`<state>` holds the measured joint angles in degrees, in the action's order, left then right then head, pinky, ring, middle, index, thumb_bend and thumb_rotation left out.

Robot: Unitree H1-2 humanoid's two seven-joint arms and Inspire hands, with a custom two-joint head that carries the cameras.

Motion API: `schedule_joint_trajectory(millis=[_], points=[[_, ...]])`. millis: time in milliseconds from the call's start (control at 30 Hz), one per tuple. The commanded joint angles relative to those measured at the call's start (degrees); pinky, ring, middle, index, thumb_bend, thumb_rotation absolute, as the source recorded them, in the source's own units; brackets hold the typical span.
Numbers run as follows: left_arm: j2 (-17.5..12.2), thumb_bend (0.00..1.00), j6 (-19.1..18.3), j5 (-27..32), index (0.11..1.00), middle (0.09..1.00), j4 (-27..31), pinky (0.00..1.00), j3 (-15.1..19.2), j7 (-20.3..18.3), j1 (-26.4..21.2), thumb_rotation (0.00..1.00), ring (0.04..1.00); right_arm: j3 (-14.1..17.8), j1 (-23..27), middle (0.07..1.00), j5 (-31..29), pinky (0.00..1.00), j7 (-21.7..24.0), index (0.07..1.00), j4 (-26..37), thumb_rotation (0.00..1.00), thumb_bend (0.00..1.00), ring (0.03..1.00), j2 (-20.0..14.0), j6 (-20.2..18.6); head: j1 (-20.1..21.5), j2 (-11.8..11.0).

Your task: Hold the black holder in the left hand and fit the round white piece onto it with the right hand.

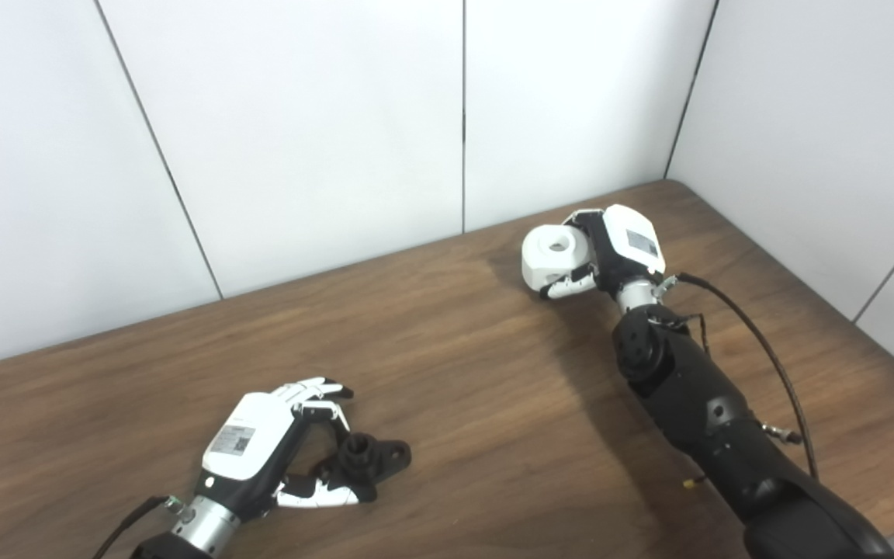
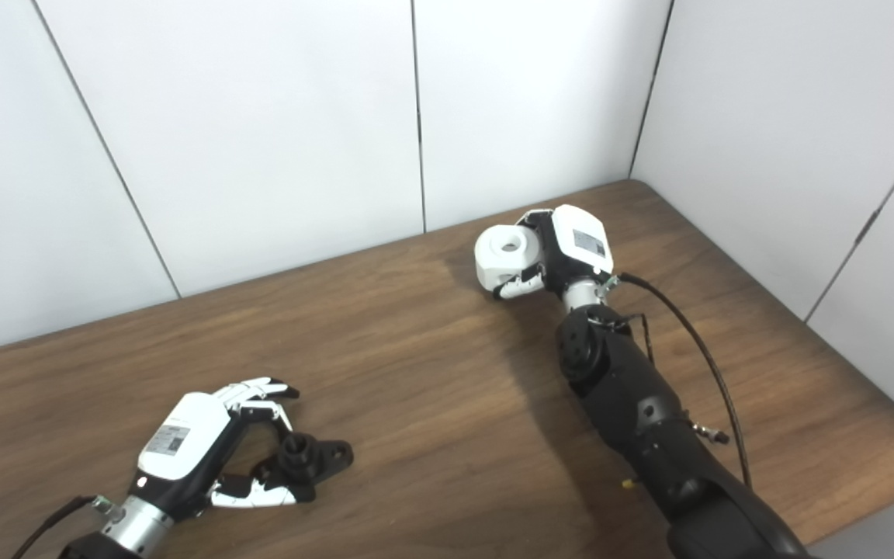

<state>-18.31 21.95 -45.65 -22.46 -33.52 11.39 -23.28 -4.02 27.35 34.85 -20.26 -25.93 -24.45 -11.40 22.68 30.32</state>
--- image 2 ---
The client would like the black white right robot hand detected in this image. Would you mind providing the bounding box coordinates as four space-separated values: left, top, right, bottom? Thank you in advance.
494 204 619 301

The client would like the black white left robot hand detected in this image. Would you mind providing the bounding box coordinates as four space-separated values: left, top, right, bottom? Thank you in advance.
127 377 300 519

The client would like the round white plastic piece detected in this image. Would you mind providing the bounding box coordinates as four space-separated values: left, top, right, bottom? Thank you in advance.
474 224 547 294

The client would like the black plastic holder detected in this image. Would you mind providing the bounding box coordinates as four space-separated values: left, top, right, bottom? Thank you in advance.
249 433 355 502

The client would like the thin black arm wire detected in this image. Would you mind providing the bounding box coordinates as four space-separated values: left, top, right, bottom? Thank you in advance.
610 313 656 366

